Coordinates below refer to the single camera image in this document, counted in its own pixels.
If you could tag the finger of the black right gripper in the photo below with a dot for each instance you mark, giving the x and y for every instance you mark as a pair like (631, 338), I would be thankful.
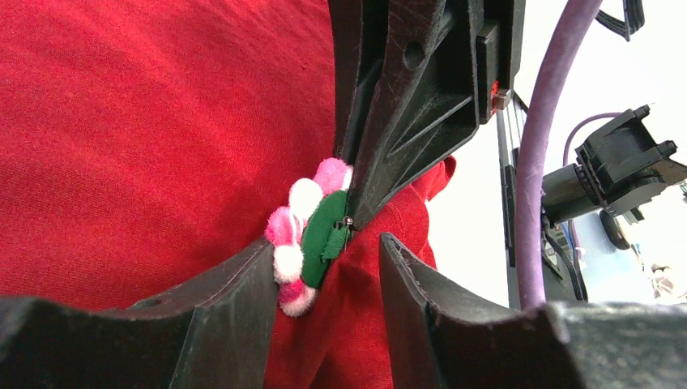
(359, 30)
(424, 103)

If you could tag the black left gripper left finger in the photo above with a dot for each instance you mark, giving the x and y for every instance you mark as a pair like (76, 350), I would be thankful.
(213, 331)

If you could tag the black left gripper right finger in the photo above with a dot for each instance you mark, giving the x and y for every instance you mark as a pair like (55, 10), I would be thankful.
(441, 335)

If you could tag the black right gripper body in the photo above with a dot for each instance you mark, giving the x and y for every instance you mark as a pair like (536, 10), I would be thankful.
(499, 42)

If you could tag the pink flower brooch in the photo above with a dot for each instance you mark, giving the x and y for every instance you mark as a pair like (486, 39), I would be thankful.
(309, 233)

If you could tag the red t-shirt garment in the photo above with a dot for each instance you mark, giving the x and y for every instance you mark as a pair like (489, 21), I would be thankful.
(144, 142)

